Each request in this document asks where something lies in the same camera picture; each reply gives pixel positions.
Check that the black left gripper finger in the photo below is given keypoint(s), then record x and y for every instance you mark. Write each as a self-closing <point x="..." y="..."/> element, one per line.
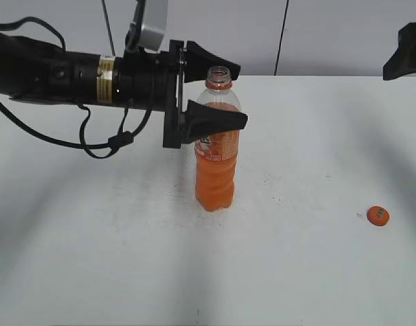
<point x="203" y="121"/>
<point x="199" y="61"/>

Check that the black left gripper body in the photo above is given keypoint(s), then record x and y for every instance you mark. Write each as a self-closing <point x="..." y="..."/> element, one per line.
<point x="152" y="82"/>

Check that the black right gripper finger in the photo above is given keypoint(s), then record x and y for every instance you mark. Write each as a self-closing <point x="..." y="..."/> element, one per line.
<point x="403" y="60"/>

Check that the orange soda plastic bottle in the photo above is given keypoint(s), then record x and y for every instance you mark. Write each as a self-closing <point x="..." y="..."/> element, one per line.
<point x="217" y="154"/>

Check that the orange bottle cap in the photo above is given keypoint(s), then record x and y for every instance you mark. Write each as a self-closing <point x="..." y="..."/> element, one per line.
<point x="378" y="216"/>

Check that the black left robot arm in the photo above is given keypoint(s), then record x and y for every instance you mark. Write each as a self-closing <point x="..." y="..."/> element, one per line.
<point x="33" y="71"/>

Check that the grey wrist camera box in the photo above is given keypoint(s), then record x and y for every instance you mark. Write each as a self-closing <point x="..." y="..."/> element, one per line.
<point x="148" y="26"/>

